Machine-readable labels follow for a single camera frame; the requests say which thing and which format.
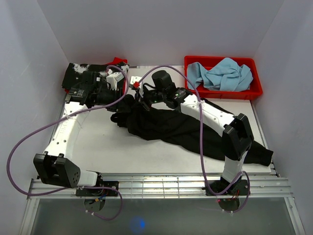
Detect purple cable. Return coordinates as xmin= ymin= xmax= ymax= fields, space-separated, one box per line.
xmin=138 ymin=65 xmax=251 ymax=214
xmin=6 ymin=65 xmax=130 ymax=220

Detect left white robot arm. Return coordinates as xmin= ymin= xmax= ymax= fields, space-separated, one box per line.
xmin=33 ymin=70 xmax=125 ymax=196

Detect black white patterned folded trousers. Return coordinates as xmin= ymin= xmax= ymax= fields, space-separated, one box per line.
xmin=61 ymin=62 xmax=130 ymax=90

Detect red plastic bin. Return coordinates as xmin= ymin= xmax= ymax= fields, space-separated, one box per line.
xmin=184 ymin=55 xmax=263 ymax=100

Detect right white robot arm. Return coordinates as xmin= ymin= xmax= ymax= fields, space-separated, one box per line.
xmin=129 ymin=70 xmax=254 ymax=196

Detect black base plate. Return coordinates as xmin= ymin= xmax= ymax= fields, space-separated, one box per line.
xmin=209 ymin=179 xmax=250 ymax=196
xmin=75 ymin=180 xmax=119 ymax=197

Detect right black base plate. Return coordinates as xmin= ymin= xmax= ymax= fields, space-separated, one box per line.
xmin=209 ymin=179 xmax=250 ymax=196

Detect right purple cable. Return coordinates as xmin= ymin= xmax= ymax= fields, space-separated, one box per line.
xmin=138 ymin=65 xmax=251 ymax=214

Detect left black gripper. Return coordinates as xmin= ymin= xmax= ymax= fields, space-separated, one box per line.
xmin=93 ymin=86 xmax=132 ymax=113

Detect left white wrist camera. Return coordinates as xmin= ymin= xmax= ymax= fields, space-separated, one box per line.
xmin=106 ymin=69 xmax=124 ymax=90

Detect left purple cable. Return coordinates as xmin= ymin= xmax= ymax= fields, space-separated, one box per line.
xmin=6 ymin=65 xmax=130 ymax=220

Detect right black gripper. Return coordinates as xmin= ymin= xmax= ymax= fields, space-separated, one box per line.
xmin=131 ymin=85 xmax=165 ymax=112

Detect aluminium frame rail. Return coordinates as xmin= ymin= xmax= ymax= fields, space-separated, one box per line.
xmin=20 ymin=99 xmax=306 ymax=235

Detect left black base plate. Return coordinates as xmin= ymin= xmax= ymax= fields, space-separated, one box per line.
xmin=75 ymin=180 xmax=119 ymax=197

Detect light blue trousers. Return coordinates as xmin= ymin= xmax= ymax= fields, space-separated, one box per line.
xmin=187 ymin=58 xmax=253 ymax=92

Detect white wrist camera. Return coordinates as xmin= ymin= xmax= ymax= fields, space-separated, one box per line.
xmin=130 ymin=76 xmax=142 ymax=90
xmin=106 ymin=69 xmax=124 ymax=90

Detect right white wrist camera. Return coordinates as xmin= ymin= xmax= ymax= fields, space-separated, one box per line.
xmin=130 ymin=76 xmax=142 ymax=90

